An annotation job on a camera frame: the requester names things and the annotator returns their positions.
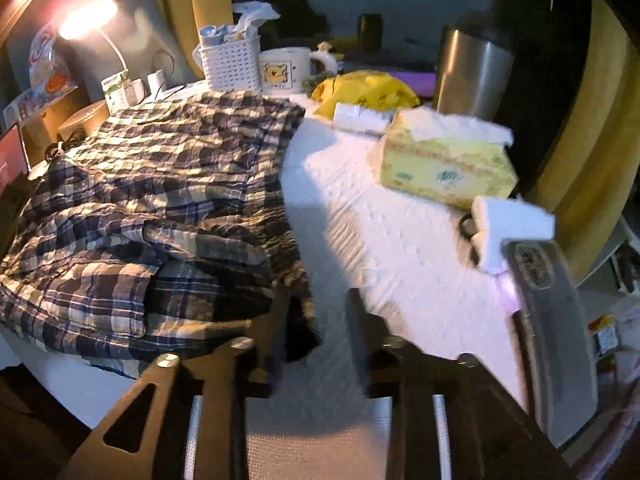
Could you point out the orange red box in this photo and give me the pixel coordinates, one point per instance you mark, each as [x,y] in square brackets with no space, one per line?
[12,157]

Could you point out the white folded cloth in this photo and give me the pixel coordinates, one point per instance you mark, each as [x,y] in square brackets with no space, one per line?
[505,225]

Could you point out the yellow green tissue box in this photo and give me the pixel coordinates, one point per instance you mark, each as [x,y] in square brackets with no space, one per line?
[445,170]

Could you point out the white desk lamp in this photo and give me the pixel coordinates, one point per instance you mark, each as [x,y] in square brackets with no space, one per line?
[90,17]

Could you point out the white crumpled plastic bag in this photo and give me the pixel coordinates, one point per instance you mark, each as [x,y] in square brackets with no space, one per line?
[252,15]

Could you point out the printed colourful packet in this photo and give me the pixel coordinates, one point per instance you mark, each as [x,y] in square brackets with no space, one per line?
[30,100]

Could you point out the round beige container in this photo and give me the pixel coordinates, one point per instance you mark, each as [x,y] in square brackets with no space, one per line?
[85,117]

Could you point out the printed snack bag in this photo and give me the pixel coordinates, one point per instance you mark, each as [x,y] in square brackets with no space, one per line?
[50,65]

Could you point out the purple cloth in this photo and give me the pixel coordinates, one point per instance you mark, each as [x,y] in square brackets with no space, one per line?
[417,83]

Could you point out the dark cup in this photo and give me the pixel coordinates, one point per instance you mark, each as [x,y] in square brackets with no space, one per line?
[369,30]

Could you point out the white tube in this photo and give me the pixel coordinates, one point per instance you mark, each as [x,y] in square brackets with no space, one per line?
[357,116]

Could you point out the white charger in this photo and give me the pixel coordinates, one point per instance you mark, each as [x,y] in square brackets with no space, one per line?
[156,80]

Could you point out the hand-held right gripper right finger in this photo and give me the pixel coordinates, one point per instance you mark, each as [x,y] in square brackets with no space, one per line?
[361,340]

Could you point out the stainless steel thermos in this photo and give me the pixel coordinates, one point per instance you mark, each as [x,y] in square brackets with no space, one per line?
[470,70]

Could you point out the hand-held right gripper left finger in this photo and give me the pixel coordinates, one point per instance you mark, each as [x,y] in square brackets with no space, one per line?
[272,340]

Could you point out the white mug with bear print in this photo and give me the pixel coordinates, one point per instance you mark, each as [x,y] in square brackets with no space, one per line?
[282,72]

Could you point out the yellow curtain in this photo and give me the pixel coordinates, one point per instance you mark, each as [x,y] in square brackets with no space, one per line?
[580,135]
[180,5]

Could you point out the cardboard box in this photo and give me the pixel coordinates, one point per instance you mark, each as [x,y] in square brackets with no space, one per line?
[42,127]

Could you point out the white plastic basket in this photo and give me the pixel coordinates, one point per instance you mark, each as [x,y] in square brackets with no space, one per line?
[230,62]

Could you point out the plaid pants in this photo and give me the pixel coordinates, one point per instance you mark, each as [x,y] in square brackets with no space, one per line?
[175,170]

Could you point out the green white carton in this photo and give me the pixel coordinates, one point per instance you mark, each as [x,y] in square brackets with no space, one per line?
[115,90]

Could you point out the yellow plastic bag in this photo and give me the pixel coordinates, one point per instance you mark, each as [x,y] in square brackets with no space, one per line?
[365,90]

